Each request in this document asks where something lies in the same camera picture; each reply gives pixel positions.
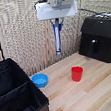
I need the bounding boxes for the black cable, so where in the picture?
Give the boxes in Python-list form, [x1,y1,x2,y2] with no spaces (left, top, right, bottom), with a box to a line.
[76,3,111,22]

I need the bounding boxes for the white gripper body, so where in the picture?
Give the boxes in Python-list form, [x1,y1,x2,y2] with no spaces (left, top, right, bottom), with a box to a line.
[34,0,79,23]

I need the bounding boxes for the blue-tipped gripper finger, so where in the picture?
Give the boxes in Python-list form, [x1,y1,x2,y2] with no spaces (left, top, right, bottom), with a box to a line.
[49,18,57,29]
[57,17,66,27]

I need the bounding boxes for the blue plastic bowl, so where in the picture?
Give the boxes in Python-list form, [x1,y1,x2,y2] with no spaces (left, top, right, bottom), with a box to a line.
[30,72,51,90]

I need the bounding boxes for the black fabric storage box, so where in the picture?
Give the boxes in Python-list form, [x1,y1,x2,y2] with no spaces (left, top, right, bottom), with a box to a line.
[0,53,51,111]

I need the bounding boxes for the red plastic cup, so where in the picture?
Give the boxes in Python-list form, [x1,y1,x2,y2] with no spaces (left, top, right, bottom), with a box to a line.
[70,65,85,83]

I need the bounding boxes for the black appliance box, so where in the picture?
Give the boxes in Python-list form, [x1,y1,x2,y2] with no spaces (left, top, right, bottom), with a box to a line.
[73,11,111,68]

